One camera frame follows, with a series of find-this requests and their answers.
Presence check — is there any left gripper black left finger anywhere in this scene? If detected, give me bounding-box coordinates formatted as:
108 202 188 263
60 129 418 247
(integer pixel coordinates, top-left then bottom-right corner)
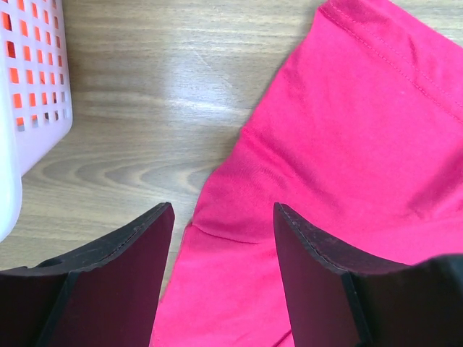
1 202 175 346

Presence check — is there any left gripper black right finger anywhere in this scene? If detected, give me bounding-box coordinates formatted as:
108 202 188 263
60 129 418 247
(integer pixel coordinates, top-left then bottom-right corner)
273 203 462 346

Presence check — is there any magenta red t-shirt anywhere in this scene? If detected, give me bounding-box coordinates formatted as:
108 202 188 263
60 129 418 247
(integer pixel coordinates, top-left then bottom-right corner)
150 1 462 346

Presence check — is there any white plastic laundry basket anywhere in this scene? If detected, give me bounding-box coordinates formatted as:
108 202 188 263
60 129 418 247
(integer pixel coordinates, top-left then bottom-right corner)
1 0 73 239

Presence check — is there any orange t-shirt in basket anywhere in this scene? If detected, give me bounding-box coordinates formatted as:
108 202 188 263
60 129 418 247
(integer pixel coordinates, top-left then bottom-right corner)
1 1 53 132

